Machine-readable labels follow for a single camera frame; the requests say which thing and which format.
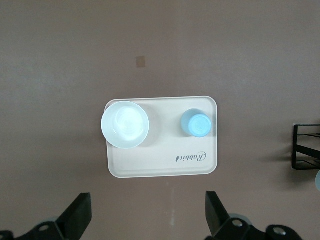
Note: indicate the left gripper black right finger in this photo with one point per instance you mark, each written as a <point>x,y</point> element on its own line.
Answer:
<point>217,217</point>

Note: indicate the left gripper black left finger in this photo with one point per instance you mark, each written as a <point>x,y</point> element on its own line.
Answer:
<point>75,217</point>

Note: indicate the light blue plastic cup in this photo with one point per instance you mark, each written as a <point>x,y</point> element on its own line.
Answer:
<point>198,125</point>

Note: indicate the beige plastic tray Rabbit print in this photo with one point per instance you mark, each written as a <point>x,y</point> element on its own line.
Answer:
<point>155,155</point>

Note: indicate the white ceramic bowl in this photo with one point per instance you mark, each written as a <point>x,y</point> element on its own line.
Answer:
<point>125,125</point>

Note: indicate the grey plastic cup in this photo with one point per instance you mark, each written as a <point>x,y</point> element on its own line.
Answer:
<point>318,181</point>

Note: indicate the brown tape patch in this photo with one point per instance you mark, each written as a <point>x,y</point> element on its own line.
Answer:
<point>140,62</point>

